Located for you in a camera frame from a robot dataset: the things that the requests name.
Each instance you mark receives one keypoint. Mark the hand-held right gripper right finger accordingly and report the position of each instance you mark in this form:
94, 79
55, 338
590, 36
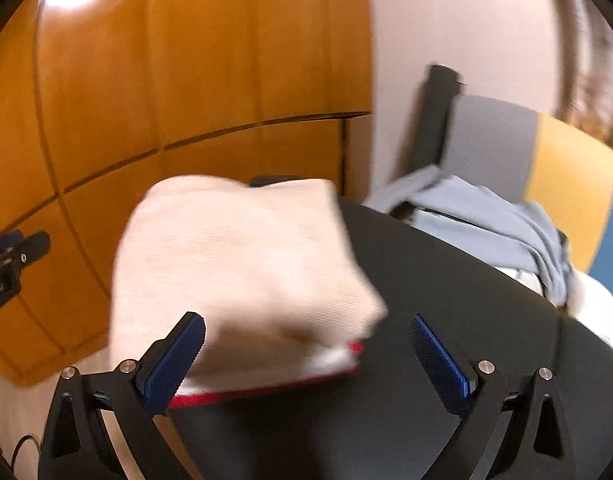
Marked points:
439, 365

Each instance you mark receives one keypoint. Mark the wooden wardrobe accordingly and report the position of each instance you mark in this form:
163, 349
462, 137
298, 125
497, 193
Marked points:
186, 85

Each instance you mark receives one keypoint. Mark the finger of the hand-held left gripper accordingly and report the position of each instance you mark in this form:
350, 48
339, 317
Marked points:
29, 250

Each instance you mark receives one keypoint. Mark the white garment with red trim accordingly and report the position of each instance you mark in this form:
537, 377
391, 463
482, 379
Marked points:
266, 392

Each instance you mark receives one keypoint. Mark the beige knit sweater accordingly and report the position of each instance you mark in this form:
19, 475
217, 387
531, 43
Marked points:
236, 270

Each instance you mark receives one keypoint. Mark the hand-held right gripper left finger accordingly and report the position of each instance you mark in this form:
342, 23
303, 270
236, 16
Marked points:
174, 360

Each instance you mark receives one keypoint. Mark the beige patterned curtain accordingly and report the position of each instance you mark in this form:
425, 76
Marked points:
596, 85

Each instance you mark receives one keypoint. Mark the grey-blue garment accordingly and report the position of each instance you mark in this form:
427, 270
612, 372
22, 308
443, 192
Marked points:
486, 215

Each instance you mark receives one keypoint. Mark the grey yellow blue chair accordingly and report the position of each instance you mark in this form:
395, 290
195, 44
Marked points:
561, 170

